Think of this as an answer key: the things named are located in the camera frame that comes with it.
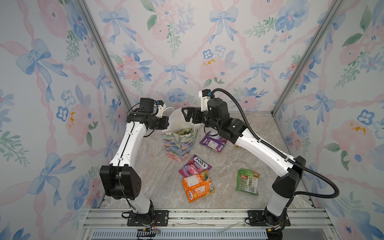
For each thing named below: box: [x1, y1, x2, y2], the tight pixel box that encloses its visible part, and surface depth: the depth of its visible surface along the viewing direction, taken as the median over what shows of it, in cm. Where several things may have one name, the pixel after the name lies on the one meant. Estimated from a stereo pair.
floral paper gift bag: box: [162, 108, 200, 163], surface depth 83 cm
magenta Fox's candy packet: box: [178, 154, 212, 178], surface depth 90 cm
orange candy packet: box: [182, 170, 215, 203], surface depth 83 cm
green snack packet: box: [235, 168, 260, 196], surface depth 87 cm
